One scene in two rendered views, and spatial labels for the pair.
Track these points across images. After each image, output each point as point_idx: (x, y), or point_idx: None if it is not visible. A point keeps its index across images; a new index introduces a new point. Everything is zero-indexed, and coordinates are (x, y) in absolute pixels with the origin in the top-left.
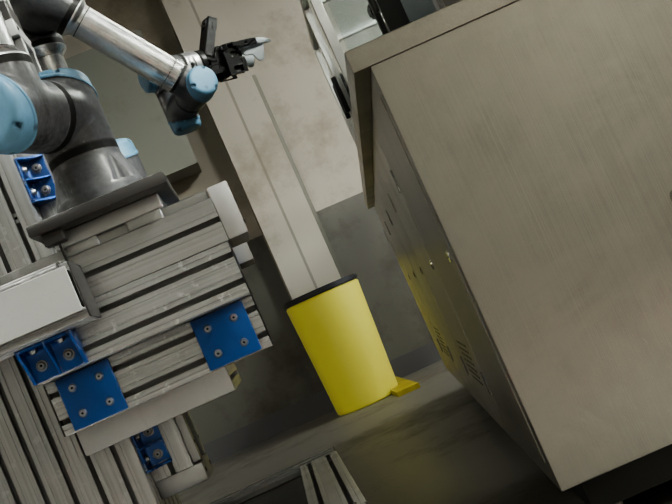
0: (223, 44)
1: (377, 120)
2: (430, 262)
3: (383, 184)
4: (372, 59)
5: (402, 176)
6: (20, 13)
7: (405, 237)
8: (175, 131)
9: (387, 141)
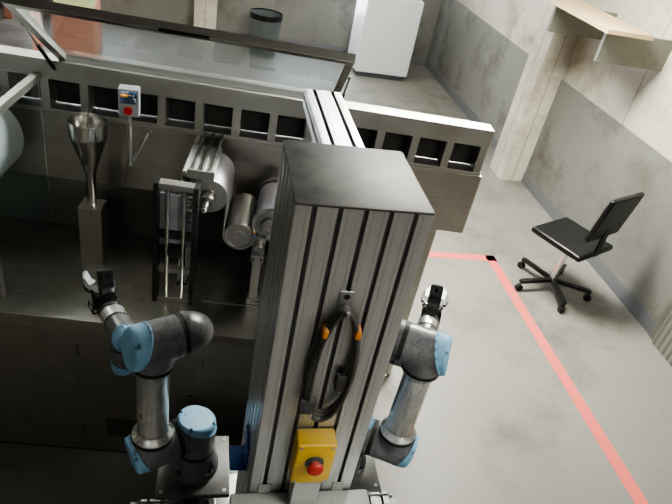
0: (115, 290)
1: (251, 347)
2: (191, 394)
3: (66, 337)
4: None
5: None
6: (202, 347)
7: (47, 363)
8: (128, 374)
9: None
